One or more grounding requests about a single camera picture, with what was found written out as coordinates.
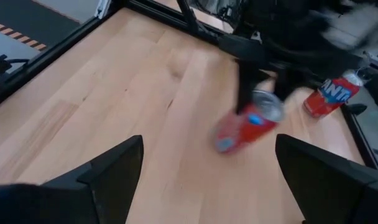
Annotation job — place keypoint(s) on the silver frame bracket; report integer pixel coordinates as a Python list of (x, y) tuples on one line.
[(102, 7)]

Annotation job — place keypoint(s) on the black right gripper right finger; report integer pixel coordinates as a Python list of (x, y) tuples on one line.
[(332, 193)]

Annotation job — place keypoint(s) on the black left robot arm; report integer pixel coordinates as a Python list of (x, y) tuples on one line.
[(285, 18)]

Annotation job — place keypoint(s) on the black aluminium table frame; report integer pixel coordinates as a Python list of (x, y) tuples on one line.
[(67, 45)]

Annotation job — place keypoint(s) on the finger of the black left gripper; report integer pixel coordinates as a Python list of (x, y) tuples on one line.
[(287, 87), (246, 84)]

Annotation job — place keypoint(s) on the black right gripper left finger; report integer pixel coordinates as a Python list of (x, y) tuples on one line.
[(67, 202)]

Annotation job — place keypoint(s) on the red Fanta can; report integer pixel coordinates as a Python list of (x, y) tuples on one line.
[(242, 130), (332, 96)]

